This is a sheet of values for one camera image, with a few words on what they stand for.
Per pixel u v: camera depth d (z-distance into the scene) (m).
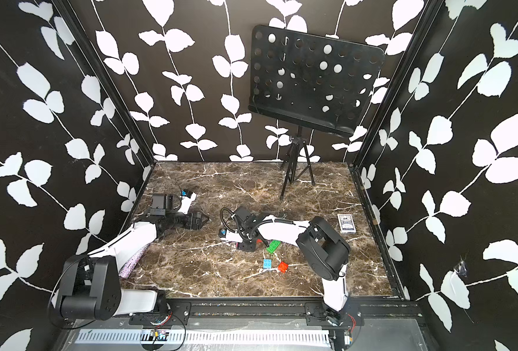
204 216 0.83
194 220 0.79
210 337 0.70
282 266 0.84
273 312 0.76
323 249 0.49
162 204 0.70
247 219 0.72
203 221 0.82
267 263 0.84
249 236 0.66
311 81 0.68
